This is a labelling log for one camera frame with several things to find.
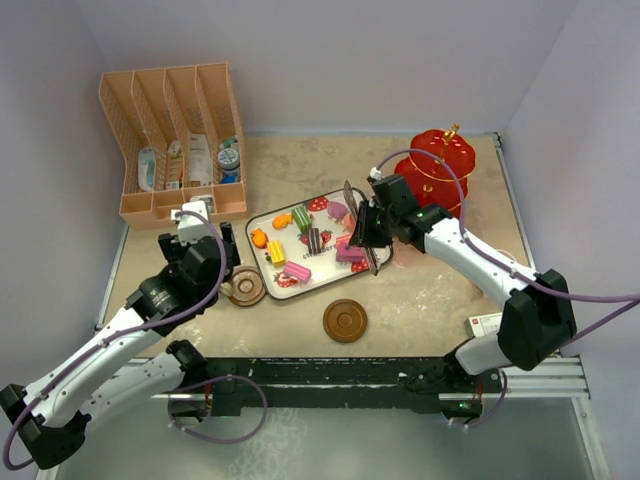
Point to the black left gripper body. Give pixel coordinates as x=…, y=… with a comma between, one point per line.
x=174, y=251

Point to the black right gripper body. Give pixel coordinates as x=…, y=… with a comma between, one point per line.
x=375, y=226

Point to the metal serving tongs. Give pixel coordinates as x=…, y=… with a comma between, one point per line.
x=367, y=255

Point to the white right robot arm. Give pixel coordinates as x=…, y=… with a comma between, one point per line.
x=537, y=316

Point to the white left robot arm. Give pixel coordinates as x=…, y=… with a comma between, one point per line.
x=51, y=416

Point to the orange fish cake left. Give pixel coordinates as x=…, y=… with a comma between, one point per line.
x=259, y=238

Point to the orange fish cake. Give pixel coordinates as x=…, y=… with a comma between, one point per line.
x=282, y=221
x=259, y=238

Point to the beige ceramic mug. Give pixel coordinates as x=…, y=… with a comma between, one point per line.
x=226, y=289

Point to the brown coaster by mug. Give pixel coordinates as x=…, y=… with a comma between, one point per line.
x=247, y=286

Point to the coral fuzzy sweet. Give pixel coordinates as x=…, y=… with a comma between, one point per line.
x=349, y=222

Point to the yellow toy cake slice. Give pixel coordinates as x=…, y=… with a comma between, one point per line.
x=276, y=253

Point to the coral toy cake slice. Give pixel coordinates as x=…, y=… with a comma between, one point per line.
x=342, y=240

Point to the red three-tier stand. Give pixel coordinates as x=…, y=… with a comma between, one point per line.
x=428, y=180

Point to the purple fuzzy sweet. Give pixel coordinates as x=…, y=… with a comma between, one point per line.
x=336, y=211

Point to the orange fish cake upper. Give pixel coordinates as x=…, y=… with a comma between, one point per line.
x=282, y=221

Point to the white strawberry tray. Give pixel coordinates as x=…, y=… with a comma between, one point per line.
x=295, y=246

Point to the pink toy cake slice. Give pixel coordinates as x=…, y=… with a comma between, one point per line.
x=294, y=270

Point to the green toy cake slice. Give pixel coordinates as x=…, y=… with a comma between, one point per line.
x=302, y=218

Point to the brown toy cake slice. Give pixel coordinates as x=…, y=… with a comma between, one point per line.
x=314, y=241

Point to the blue white round tin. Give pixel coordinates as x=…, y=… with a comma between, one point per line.
x=228, y=159

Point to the white sachet packet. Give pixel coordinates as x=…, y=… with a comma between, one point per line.
x=200, y=161

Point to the small boxed packets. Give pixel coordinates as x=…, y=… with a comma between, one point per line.
x=174, y=166

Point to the brown coaster centre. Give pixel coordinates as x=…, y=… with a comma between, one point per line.
x=345, y=321

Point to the clear plastic cup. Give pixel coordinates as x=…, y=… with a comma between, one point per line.
x=507, y=254

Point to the blue white pouch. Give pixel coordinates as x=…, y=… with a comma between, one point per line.
x=146, y=169

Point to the pink desk organizer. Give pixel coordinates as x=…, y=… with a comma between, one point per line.
x=180, y=133

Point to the white red card box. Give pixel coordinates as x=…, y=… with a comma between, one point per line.
x=481, y=325

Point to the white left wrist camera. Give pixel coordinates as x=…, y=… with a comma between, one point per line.
x=190, y=220

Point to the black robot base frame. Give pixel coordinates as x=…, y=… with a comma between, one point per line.
x=422, y=385

